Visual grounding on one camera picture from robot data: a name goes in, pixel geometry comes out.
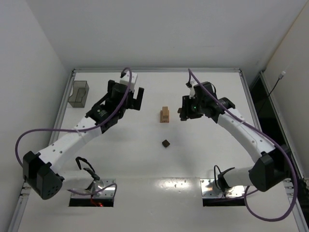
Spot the small dark wood block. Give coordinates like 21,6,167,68
162,140,170,148

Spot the grey plastic block box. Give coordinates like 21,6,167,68
68,81,89,108

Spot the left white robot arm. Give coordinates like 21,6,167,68
23,76,144,200

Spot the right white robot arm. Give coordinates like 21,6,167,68
179,81,291,192

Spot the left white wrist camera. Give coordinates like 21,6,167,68
119,71,138,92

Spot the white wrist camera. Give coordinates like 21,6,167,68
119,71,138,92
186,81,197,99

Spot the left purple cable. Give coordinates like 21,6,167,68
14,67,133,196

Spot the purple cable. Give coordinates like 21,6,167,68
14,67,133,196
187,68,298,221

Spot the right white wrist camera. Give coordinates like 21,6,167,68
186,81,197,99

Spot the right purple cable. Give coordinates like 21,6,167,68
187,68,298,221

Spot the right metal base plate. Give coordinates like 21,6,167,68
200,178,245,200

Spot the metal base plate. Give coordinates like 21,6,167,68
200,178,245,200
69,179,117,200

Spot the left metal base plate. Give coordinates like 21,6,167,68
69,179,117,200

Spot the black wall cable with plug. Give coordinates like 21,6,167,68
258,71,286,109

